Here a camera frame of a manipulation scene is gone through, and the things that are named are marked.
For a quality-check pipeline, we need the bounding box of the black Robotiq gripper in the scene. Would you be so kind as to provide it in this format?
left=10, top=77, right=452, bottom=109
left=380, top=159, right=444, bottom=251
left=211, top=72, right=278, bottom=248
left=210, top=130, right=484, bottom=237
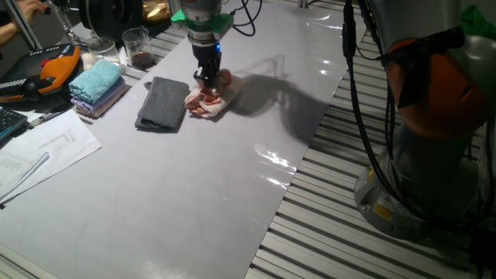
left=191, top=41, right=223, bottom=95

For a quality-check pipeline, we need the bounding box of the pink cream cloth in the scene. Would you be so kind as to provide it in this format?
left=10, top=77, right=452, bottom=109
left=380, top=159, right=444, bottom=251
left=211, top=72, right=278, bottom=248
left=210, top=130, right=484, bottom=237
left=184, top=68, right=243, bottom=119

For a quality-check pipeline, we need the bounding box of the dark grey cloth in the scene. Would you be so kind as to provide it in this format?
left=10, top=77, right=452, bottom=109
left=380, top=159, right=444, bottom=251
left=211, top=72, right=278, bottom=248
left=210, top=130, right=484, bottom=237
left=134, top=76, right=191, bottom=133

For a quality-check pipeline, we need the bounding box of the person's forearm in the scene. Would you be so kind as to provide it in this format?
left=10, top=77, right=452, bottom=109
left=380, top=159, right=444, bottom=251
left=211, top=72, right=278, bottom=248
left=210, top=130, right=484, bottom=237
left=0, top=21, right=20, bottom=48

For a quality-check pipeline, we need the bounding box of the mauve brown folded cloth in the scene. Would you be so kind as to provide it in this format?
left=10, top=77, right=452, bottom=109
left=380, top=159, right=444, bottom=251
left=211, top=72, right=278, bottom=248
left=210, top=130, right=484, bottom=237
left=74, top=84, right=132, bottom=119

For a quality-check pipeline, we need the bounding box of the purple folded cloth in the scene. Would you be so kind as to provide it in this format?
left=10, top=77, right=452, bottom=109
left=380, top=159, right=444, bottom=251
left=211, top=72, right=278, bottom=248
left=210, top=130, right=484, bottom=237
left=70, top=76, right=127, bottom=114

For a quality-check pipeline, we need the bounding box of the teal fluffy folded cloth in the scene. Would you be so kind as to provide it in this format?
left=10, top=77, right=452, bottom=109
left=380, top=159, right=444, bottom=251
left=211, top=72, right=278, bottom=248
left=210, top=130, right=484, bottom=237
left=68, top=59, right=123, bottom=105

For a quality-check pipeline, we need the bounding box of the person's bare hand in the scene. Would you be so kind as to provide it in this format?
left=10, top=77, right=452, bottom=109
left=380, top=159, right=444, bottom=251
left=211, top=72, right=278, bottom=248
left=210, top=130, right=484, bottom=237
left=17, top=0, right=50, bottom=25

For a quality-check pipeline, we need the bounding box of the glass beaker with brown liquid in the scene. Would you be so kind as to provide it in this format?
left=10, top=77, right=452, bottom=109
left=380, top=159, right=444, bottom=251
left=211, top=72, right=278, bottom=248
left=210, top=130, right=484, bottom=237
left=120, top=26, right=157, bottom=71

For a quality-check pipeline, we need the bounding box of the gold foil bag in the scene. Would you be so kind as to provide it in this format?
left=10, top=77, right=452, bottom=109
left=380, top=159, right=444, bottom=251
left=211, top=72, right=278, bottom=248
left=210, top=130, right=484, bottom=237
left=141, top=0, right=173, bottom=26

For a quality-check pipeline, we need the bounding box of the empty glass beaker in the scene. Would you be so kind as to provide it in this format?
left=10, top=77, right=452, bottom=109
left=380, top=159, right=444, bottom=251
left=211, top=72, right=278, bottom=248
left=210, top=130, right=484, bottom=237
left=86, top=36, right=122, bottom=65

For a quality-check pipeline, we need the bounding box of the black filament spool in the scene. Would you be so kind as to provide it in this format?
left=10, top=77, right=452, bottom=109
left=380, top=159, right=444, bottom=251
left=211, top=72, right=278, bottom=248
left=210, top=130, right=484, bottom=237
left=77, top=0, right=144, bottom=42

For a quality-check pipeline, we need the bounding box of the grey plastic table mat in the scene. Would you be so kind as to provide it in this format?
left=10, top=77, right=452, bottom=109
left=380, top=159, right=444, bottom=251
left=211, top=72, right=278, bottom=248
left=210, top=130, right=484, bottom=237
left=0, top=0, right=370, bottom=279

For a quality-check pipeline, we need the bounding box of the white egg-shaped object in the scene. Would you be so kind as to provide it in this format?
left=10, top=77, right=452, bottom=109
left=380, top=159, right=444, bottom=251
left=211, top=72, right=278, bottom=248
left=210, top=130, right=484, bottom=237
left=81, top=51, right=98, bottom=72

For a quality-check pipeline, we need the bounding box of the orange black teach pendant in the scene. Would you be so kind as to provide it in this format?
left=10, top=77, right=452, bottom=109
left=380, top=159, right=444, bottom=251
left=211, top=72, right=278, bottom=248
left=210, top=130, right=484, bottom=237
left=0, top=43, right=82, bottom=104

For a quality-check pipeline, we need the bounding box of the large white paper sheet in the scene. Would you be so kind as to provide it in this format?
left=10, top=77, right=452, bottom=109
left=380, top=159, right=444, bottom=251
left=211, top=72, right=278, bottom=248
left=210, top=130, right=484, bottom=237
left=0, top=108, right=103, bottom=205

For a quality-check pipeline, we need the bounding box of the silver pen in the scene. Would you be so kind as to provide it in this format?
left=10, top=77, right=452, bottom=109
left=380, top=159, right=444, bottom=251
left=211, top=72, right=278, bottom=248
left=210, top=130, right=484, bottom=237
left=28, top=109, right=64, bottom=129

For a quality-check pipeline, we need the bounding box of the small printed paper sheet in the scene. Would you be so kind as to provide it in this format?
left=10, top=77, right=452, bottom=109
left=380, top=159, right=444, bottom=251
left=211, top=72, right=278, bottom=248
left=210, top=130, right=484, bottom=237
left=0, top=151, right=51, bottom=199

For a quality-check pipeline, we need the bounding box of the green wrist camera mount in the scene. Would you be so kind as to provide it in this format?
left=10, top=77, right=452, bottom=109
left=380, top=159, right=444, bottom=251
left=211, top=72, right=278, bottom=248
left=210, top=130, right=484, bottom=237
left=170, top=9, right=235, bottom=35

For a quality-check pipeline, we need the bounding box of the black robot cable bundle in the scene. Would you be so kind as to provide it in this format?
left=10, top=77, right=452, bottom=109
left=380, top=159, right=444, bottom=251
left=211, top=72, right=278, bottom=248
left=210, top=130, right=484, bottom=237
left=228, top=0, right=427, bottom=222

